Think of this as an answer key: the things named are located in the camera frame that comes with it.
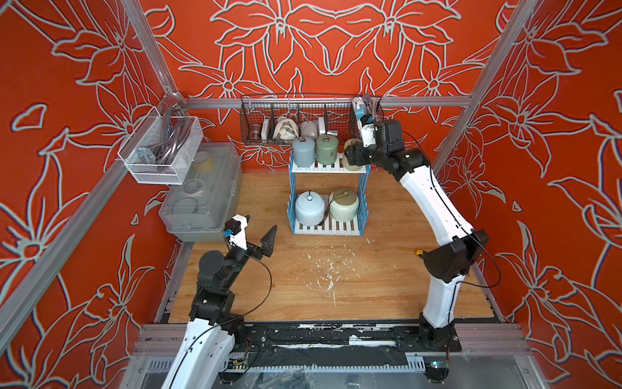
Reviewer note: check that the cream cloth in basket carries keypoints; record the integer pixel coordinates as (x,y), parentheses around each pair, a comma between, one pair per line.
(286,129)

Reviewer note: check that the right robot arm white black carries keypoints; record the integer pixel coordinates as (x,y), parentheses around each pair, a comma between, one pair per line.
(459,245)

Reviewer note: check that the grey-blue tea canister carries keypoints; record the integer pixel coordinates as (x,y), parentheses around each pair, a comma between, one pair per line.
(304,151)

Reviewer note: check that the clear plastic wall basket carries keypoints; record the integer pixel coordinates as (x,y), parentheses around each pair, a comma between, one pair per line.
(162,149)

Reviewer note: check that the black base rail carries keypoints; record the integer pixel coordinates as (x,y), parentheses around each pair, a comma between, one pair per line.
(355,344)

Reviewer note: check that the cream round ceramic jar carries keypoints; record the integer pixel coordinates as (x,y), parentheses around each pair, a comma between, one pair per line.
(344,205)

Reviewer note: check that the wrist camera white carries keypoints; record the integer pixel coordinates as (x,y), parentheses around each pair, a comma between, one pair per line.
(367,132)
(235,231)

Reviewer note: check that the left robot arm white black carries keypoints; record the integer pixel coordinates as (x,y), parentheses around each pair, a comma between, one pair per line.
(213,330)

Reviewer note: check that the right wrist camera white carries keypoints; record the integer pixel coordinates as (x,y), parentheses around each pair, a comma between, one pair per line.
(367,132)

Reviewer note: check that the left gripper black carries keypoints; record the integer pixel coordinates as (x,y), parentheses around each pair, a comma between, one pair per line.
(266,244)

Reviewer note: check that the green tea canister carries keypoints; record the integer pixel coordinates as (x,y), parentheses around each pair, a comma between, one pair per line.
(326,149)

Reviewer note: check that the yellow tea canister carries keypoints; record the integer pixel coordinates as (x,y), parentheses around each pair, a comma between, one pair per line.
(350,159)

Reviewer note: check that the pale blue round ceramic jar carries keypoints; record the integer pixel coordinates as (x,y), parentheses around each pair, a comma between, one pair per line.
(310,208)

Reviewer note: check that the blue box in basket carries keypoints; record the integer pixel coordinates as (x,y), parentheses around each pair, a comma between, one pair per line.
(360,109)

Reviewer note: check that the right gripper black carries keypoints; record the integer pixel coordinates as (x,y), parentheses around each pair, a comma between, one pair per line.
(359,156)

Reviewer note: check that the translucent plastic storage box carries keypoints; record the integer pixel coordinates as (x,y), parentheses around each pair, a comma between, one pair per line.
(196,211)

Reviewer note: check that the black wire wall basket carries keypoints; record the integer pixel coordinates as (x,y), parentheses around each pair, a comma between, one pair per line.
(319,114)

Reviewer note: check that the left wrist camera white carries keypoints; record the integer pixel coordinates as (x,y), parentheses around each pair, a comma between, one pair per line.
(235,231)

